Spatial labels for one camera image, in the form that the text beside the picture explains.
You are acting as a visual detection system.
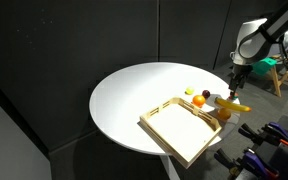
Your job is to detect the wooden stool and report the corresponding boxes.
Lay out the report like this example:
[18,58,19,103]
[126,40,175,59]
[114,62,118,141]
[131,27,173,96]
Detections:
[268,54,288,98]

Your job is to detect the orange fruit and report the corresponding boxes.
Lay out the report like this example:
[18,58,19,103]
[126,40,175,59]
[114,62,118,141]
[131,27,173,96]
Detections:
[192,94,207,108]

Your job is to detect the yellow-orange round fruit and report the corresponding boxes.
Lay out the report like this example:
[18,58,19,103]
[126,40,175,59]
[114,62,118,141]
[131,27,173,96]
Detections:
[216,107,233,121]

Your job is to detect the green box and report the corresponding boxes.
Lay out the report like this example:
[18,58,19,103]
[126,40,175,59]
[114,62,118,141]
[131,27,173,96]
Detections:
[252,57,278,76]

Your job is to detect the yellow banana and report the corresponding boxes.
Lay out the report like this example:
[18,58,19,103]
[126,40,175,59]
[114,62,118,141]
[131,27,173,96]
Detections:
[213,96,253,113]

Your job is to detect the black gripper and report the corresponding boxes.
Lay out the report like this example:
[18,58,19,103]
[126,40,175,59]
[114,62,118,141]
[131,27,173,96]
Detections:
[229,63,254,94]

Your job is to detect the yellow-green lime fruit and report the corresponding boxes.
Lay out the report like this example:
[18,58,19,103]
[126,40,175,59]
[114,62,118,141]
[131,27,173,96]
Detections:
[184,86,196,96]

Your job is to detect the purple clamp with orange trigger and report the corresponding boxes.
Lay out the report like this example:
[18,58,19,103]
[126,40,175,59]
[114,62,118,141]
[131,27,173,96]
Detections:
[238,121,288,148]
[213,147,281,180]

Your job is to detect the red strawberry with green top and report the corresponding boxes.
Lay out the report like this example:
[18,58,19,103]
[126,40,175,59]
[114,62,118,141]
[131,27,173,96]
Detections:
[228,92,240,102]

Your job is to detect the dark purple plum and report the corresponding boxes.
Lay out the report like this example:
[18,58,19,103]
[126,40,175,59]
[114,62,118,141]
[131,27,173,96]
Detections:
[201,89,211,100]

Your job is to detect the white table pedestal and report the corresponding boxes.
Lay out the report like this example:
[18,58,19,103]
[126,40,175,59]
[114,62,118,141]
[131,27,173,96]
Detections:
[160,153,182,180]

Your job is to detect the wooden crate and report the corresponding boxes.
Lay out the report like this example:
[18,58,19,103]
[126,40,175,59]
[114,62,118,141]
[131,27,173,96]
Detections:
[139,96,223,169]

